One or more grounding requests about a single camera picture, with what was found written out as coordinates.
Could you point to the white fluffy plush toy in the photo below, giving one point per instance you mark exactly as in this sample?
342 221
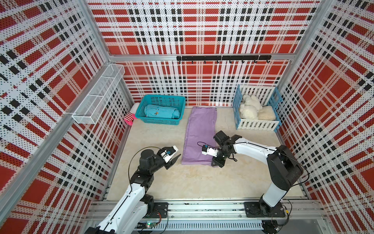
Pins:
249 107

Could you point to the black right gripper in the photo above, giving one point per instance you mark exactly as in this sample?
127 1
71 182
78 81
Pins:
217 162

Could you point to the blue white slatted crate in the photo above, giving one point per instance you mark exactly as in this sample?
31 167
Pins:
268 96

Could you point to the purple long pants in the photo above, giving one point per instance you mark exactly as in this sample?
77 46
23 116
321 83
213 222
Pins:
200 130

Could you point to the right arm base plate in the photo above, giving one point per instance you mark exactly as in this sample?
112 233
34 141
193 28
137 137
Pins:
256 209

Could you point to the folded teal garment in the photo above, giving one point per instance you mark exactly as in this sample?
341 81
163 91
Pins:
164 112

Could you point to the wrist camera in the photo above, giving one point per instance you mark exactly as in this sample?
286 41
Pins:
208 150
167 153

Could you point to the cream fluffy cushion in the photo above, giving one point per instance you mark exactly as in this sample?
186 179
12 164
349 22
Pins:
266 114

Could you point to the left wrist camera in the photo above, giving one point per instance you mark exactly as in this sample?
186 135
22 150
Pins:
167 153

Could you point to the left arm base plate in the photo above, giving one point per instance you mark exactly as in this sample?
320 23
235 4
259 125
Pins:
160 209

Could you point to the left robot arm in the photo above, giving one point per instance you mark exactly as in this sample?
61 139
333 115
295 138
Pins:
135 203

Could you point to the teal plastic basket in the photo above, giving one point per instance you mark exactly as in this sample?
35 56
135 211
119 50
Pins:
178 102

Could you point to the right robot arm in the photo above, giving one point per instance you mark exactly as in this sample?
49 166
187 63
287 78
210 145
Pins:
283 168

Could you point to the black hook rail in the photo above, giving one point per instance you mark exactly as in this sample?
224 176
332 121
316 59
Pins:
225 58

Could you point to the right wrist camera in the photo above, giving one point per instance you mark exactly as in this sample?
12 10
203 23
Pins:
208 150

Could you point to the white wire wall basket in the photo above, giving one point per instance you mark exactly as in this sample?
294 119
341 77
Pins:
94 103

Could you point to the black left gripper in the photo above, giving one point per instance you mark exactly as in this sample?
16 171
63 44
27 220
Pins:
172 162

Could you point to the green circuit board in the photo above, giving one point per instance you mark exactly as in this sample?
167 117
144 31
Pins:
147 225

